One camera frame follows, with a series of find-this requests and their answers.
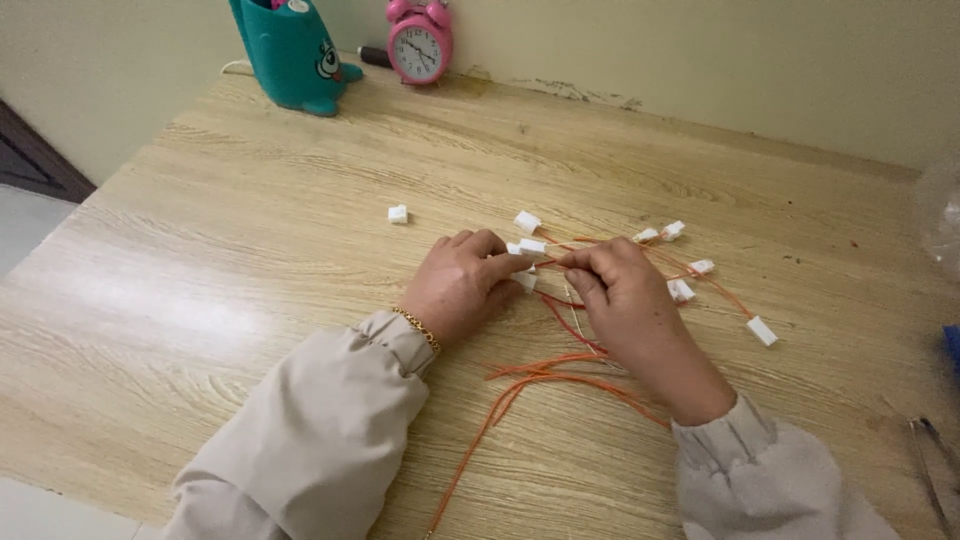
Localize person's left hand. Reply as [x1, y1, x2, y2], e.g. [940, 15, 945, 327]
[399, 228, 536, 348]

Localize person's right hand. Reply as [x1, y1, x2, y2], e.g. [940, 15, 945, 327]
[556, 237, 738, 427]

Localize red thin wire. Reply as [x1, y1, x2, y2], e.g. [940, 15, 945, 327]
[533, 257, 609, 355]

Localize pink twin-bell alarm clock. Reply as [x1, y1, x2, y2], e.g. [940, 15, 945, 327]
[384, 0, 455, 87]

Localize teal cartoon pen holder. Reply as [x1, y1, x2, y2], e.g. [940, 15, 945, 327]
[228, 0, 366, 118]

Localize blue object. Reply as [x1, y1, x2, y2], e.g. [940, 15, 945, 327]
[942, 323, 960, 381]

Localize clear plastic bag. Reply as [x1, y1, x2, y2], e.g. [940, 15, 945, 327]
[914, 156, 960, 280]

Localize metal tweezers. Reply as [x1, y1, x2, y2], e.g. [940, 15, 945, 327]
[908, 415, 960, 538]

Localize gold chain bracelet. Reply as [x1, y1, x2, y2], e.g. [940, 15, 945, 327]
[390, 305, 444, 356]

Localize thin white wire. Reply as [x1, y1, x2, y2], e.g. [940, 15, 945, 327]
[563, 284, 625, 373]

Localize orange wires joined to connectors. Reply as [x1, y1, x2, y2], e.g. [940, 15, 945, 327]
[535, 227, 756, 321]

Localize bundle of loose orange wires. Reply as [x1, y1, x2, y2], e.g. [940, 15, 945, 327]
[422, 351, 673, 540]

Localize dark wooden door frame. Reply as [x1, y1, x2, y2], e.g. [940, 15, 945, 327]
[0, 97, 98, 204]

